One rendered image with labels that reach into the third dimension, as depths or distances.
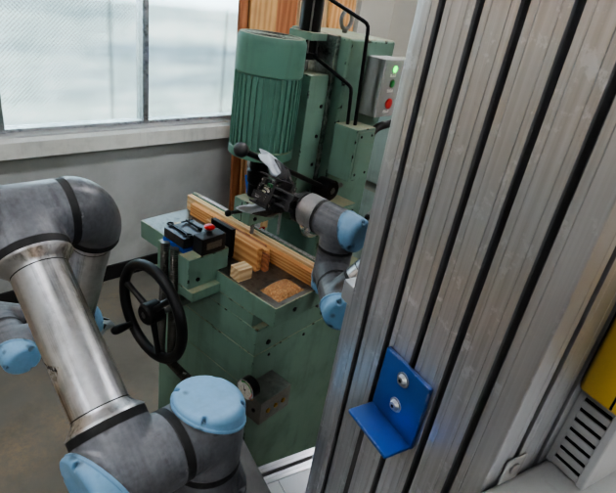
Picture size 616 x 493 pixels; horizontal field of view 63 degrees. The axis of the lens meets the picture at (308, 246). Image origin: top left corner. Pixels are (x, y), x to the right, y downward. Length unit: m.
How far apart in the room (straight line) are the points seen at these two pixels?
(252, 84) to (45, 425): 1.55
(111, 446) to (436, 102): 0.59
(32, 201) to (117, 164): 1.93
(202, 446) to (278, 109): 0.83
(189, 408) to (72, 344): 0.19
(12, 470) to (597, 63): 2.07
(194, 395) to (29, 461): 1.40
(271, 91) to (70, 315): 0.74
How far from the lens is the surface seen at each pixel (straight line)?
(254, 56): 1.29
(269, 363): 1.50
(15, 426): 2.30
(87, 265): 1.04
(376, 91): 1.48
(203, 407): 0.80
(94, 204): 0.91
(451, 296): 0.51
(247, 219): 1.43
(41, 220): 0.87
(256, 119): 1.31
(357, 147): 1.42
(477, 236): 0.47
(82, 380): 0.79
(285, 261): 1.42
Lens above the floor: 1.62
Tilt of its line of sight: 27 degrees down
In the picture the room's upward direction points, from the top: 10 degrees clockwise
